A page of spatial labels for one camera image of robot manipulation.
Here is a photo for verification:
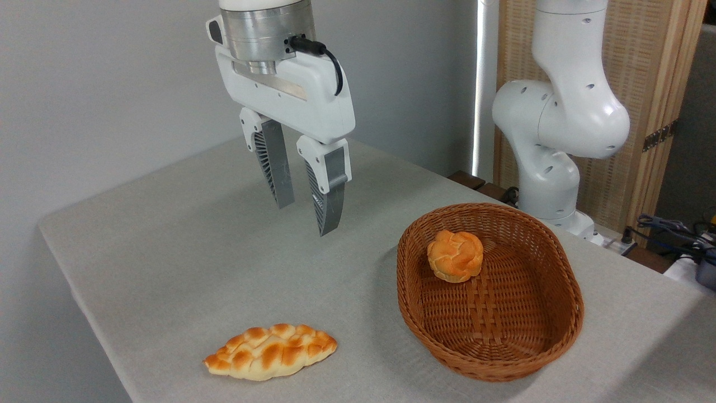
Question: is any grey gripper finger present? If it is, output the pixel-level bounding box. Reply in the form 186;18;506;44
239;107;295;209
296;135;352;237

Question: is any long braided bread loaf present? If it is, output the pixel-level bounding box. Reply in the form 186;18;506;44
202;323;338;382

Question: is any grey box device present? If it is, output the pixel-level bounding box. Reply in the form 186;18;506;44
695;246;716;290

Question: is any grey tablecloth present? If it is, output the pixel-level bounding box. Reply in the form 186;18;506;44
38;119;716;403

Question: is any metal screen hinge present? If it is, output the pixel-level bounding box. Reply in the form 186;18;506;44
642;120;677;153

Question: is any brown wicker basket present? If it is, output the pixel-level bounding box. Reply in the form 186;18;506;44
397;203;585;383

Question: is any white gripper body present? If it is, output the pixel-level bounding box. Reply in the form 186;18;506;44
215;46;356;145

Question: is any round orange bread roll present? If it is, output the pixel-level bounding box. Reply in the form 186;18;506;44
427;230;484;283

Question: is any blue and black cable bundle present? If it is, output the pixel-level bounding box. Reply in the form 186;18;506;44
624;213;716;264

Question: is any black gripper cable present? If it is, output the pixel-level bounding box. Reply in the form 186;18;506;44
288;36;344;96

